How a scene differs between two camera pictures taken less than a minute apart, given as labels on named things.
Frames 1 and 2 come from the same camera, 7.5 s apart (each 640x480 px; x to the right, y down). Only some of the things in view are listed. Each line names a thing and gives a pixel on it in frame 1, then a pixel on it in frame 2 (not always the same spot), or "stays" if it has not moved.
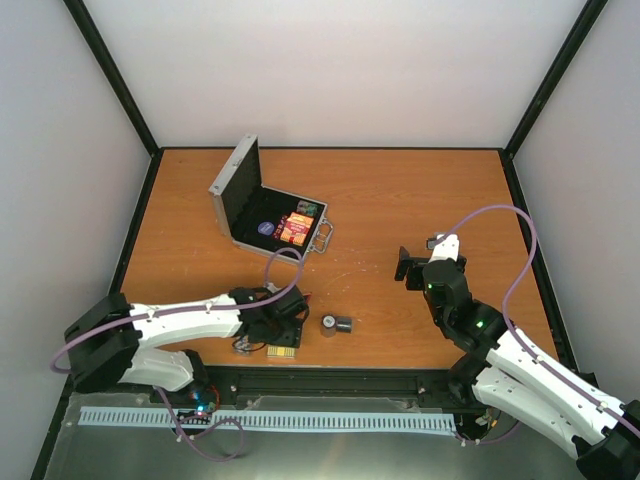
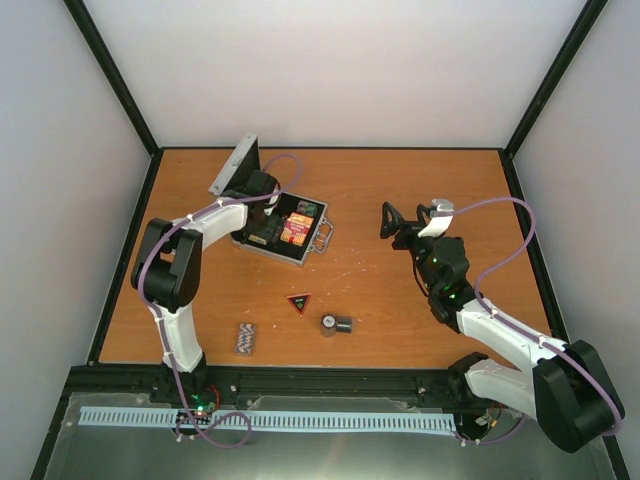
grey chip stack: (328, 325) stays
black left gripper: (291, 337) → (271, 231)
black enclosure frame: (88, 31) stays
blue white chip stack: (242, 344) stays
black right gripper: (412, 282) → (408, 227)
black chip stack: (344, 325) stays
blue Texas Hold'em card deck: (280, 352) → (255, 238)
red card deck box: (297, 228) stays
